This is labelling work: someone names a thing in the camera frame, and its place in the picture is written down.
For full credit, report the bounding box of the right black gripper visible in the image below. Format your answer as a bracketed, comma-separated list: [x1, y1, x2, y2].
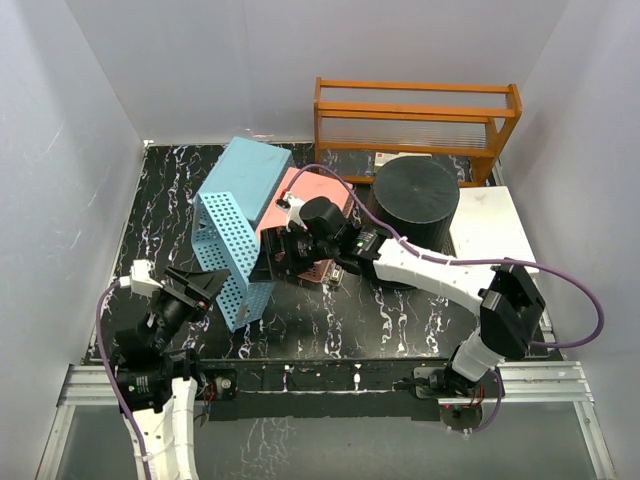
[249, 224, 338, 284]

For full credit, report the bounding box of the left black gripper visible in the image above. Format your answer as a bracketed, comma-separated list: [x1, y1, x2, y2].
[150, 265, 229, 350]

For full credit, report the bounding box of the pink perforated plastic basket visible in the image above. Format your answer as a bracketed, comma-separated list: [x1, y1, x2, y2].
[256, 167, 353, 283]

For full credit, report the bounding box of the black silver stapler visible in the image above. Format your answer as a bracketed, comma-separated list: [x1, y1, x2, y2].
[326, 265, 344, 290]

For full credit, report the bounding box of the large black plastic bucket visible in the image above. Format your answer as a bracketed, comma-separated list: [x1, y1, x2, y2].
[364, 156, 461, 292]

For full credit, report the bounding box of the white perforated plastic basket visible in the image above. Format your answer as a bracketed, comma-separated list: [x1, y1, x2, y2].
[449, 186, 536, 262]

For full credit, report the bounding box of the blue perforated plastic basket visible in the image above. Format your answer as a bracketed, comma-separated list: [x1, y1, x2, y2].
[199, 137, 294, 228]

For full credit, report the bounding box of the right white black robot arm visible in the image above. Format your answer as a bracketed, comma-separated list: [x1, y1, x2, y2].
[249, 195, 546, 397]

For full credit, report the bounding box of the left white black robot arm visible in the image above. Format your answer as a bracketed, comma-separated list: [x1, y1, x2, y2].
[109, 260, 230, 479]

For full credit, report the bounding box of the small white red box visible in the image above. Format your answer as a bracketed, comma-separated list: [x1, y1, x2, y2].
[374, 152, 432, 172]

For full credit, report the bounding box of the orange wooden shelf rack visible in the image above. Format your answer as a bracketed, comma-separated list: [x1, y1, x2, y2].
[313, 77, 523, 187]

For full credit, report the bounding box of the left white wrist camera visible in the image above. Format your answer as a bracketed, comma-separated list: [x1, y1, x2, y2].
[118, 259, 162, 297]

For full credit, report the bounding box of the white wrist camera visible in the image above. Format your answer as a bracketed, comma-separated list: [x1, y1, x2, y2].
[118, 259, 162, 297]
[275, 191, 306, 231]

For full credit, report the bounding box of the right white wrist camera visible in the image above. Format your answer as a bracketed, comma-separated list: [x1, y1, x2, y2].
[275, 191, 306, 231]

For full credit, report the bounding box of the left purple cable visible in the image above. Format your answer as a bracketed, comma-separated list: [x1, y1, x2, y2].
[95, 279, 156, 480]

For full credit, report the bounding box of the purple cable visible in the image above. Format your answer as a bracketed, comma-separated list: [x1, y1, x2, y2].
[284, 163, 606, 435]
[95, 279, 156, 480]

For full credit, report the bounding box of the black front mounting rail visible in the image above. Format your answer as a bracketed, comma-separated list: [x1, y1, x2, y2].
[149, 357, 506, 424]

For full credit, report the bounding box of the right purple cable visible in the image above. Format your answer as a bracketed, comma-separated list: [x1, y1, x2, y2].
[284, 163, 606, 435]

